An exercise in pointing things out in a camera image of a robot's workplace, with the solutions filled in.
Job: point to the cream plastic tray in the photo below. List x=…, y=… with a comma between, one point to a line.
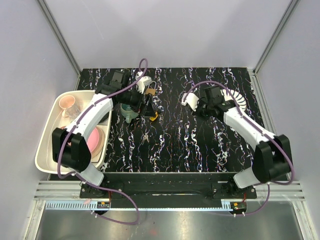
x=44, y=155

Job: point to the blue striped white plate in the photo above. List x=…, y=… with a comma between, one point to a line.
x=233, y=94

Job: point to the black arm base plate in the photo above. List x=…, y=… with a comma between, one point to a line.
x=170, y=190

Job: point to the pink plastic cup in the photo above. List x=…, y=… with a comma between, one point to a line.
x=66, y=102

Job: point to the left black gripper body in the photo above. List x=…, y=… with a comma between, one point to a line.
x=136, y=98

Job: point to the yellow padlock black shackle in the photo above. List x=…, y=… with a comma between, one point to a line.
x=153, y=118

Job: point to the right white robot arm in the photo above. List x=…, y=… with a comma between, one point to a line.
x=271, y=153

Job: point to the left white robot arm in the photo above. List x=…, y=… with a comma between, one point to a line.
x=70, y=145

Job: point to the pink plate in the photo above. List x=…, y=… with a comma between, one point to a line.
x=95, y=144

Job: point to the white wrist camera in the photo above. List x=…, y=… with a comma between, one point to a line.
x=143, y=84
x=190, y=100

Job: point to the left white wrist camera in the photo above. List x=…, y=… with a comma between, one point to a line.
x=143, y=84

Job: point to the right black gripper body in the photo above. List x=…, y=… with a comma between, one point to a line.
x=204, y=108

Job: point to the silver key bunch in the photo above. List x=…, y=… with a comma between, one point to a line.
x=145, y=138

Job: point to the green ceramic mug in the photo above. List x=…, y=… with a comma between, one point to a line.
x=128, y=113

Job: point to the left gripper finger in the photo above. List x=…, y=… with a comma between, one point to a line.
x=142, y=108
x=154, y=107

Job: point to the clear drinking glass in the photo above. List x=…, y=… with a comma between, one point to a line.
x=72, y=112

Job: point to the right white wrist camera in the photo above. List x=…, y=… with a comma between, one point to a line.
x=190, y=100

